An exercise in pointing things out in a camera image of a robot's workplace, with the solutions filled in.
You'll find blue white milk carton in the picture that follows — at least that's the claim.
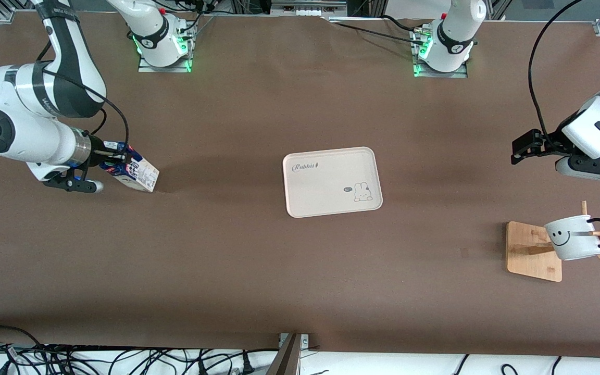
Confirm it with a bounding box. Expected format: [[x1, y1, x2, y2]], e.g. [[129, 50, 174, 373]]
[[99, 141, 160, 193]]

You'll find white smiley face mug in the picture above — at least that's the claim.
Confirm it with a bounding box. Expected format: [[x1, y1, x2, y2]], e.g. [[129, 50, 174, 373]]
[[544, 215, 600, 261]]

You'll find cream rabbit print tray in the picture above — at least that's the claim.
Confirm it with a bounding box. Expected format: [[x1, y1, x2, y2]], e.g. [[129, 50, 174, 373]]
[[282, 146, 383, 218]]

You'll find wooden mug rack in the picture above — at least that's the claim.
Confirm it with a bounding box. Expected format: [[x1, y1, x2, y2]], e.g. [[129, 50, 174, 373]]
[[506, 201, 600, 283]]

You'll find grey power strip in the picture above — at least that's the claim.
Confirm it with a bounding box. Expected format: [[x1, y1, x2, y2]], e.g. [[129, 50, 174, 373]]
[[271, 0, 347, 16]]

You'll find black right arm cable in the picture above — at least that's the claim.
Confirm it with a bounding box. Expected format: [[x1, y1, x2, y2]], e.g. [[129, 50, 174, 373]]
[[37, 42, 130, 152]]

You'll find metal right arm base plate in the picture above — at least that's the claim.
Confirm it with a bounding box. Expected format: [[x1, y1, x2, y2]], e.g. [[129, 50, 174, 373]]
[[137, 21, 194, 73]]

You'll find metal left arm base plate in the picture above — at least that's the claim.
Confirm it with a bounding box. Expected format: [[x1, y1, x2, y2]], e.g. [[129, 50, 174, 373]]
[[412, 29, 468, 79]]

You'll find short black table cable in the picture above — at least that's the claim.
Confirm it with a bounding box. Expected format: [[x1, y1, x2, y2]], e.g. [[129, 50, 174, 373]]
[[381, 15, 426, 33]]

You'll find long black table cable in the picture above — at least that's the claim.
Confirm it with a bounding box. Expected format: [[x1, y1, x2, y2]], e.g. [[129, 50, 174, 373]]
[[331, 21, 426, 45]]

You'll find black arched floor cable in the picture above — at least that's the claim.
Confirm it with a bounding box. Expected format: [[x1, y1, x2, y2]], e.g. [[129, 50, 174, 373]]
[[0, 325, 45, 360]]

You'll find small metal bracket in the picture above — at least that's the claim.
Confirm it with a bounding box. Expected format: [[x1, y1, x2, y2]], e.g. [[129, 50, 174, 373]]
[[278, 333, 311, 349]]

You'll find dark metal post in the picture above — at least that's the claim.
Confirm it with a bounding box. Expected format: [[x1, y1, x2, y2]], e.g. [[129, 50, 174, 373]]
[[266, 333, 303, 375]]

